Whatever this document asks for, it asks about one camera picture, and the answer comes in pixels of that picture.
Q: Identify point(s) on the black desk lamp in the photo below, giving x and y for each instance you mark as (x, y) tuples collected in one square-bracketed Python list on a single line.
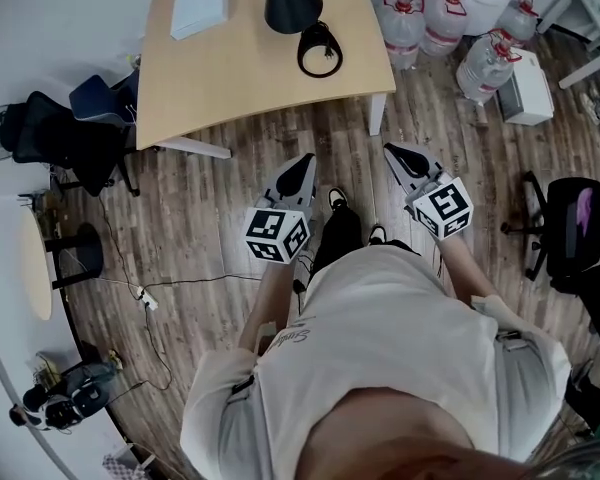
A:
[(290, 3)]

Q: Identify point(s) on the black round stool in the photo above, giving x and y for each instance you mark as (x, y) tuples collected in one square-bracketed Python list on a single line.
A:
[(82, 253)]

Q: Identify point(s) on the white box-shaped appliance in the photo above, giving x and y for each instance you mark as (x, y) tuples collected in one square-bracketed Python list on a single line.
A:
[(530, 88)]

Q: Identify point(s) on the purple cloth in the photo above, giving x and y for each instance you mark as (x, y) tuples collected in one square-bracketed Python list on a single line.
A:
[(585, 210)]

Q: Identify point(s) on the light wooden table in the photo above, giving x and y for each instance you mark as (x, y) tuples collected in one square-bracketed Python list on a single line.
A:
[(230, 83)]

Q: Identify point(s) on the blue chair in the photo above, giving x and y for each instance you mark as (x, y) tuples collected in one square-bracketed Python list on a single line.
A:
[(97, 98)]

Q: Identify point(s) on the person's right forearm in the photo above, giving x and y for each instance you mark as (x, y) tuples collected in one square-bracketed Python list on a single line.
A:
[(460, 268)]

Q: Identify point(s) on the checkered box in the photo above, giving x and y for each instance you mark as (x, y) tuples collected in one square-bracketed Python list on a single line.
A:
[(122, 468)]

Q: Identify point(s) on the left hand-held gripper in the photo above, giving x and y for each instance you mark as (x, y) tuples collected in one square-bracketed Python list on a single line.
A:
[(280, 203)]

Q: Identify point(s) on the white power strip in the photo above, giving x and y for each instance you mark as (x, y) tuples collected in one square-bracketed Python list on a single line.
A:
[(147, 299)]

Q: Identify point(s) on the person's right shoe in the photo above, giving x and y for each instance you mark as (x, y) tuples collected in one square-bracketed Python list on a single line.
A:
[(376, 234)]

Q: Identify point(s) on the person's shoe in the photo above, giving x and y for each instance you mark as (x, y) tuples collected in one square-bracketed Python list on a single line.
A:
[(376, 234), (337, 198)]

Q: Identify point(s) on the group of large water bottles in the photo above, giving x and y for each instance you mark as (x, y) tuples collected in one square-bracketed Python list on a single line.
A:
[(445, 23)]

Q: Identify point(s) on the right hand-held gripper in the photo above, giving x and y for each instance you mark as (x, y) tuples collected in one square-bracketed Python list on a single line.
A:
[(430, 188)]

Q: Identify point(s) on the person's left shoe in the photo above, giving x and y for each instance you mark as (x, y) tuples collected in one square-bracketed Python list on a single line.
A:
[(337, 198)]

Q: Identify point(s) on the person's black trousers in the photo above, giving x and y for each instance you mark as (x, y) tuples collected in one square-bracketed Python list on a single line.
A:
[(340, 233)]

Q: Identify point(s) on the black mesh office chair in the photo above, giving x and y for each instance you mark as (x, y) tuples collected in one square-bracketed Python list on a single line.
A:
[(65, 138)]

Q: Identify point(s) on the black swivel office chair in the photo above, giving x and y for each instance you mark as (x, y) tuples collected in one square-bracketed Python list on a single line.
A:
[(562, 218)]

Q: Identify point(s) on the black padded seat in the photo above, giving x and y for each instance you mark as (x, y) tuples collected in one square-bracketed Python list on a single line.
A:
[(595, 303)]

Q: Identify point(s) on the person's white t-shirt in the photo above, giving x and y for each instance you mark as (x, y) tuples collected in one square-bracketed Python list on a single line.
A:
[(380, 328)]

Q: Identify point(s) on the black and white headset gear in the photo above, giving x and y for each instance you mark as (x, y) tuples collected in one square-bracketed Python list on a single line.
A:
[(70, 398)]

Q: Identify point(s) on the white side table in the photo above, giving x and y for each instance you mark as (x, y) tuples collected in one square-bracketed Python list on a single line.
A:
[(595, 3)]

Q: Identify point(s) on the white flat box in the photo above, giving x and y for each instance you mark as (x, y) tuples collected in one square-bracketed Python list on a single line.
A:
[(200, 5)]

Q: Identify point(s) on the person's left forearm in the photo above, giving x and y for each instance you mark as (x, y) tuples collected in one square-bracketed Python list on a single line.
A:
[(265, 303)]

